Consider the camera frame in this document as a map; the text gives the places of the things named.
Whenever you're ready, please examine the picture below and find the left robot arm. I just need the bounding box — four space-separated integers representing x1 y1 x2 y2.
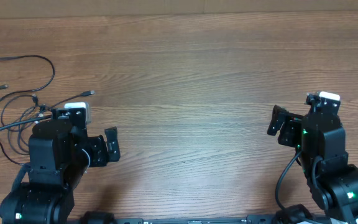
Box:
0 119 120 223

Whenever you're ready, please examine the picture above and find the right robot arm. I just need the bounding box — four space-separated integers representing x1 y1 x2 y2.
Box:
267 103 358 223

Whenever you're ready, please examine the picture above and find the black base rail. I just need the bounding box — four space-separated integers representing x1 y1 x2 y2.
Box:
79 211 323 224

